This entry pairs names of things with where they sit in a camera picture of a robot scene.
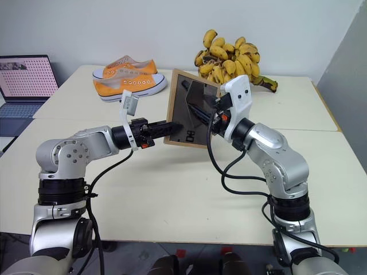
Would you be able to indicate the wooden framed mirror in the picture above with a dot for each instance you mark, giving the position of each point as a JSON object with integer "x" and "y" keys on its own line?
{"x": 183, "y": 126}

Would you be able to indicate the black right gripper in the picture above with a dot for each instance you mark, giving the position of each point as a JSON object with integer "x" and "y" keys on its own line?
{"x": 221, "y": 114}

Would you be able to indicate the bunch of yellow bananas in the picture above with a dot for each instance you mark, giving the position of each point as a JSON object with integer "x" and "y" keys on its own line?
{"x": 229, "y": 60}

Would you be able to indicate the orange canvas sneaker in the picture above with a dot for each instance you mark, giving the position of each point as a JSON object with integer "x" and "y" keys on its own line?
{"x": 129, "y": 86}
{"x": 129, "y": 67}

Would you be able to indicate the dark rounded shape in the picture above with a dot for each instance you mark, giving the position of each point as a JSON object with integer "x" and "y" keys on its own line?
{"x": 233, "y": 263}
{"x": 166, "y": 265}

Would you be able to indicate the open laptop computer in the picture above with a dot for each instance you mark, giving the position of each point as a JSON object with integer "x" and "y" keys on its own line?
{"x": 25, "y": 77}

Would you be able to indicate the grey partition panel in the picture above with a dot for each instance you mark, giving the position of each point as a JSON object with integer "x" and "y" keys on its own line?
{"x": 347, "y": 100}

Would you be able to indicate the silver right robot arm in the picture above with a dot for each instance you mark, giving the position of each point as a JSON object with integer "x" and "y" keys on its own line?
{"x": 275, "y": 149}

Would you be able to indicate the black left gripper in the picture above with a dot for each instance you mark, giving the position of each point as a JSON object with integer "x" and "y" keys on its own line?
{"x": 141, "y": 134}

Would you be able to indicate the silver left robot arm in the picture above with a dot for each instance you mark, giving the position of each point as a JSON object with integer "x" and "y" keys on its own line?
{"x": 66, "y": 151}

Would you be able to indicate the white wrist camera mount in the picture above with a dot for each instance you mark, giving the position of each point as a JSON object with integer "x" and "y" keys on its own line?
{"x": 129, "y": 103}
{"x": 239, "y": 94}

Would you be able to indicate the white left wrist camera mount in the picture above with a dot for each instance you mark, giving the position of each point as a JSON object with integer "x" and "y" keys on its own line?
{"x": 129, "y": 103}

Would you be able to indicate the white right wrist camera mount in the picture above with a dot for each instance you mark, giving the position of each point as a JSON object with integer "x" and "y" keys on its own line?
{"x": 239, "y": 94}

